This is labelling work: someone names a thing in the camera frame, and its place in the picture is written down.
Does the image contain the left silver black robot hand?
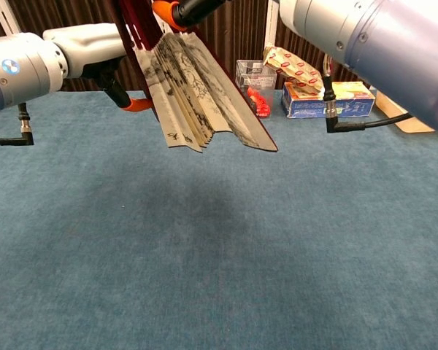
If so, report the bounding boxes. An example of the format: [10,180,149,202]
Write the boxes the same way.
[42,22,155,113]

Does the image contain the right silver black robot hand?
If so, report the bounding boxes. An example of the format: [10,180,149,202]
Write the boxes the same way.
[151,0,238,32]

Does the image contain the white paper red-ribbed folding fan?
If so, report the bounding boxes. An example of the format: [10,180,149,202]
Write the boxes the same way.
[111,0,279,153]

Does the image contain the clear plastic box red contents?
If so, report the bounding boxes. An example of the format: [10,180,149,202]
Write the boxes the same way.
[235,59,277,120]

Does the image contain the gold snack bag red print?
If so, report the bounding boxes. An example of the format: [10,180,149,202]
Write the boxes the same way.
[261,42,324,96]

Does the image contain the blue cardboard tissue box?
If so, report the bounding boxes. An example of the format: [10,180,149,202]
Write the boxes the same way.
[280,80,376,120]

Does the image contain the cream plastic tray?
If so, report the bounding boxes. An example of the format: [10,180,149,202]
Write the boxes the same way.
[375,89,436,134]

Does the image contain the white screen frame post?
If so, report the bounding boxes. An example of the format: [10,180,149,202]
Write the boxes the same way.
[265,0,280,70]
[0,0,22,37]

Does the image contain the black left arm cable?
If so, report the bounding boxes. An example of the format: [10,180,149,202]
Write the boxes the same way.
[0,103,35,147]

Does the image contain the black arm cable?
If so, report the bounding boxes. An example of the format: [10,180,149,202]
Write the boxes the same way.
[321,54,413,134]
[0,103,35,147]

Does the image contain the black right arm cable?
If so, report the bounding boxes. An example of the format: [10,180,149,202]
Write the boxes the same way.
[321,54,413,134]

